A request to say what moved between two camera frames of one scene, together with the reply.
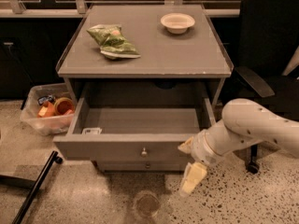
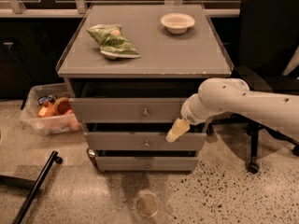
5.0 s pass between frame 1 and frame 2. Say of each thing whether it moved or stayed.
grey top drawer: moved
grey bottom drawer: stayed
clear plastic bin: stayed
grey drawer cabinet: stayed
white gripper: moved
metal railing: stayed
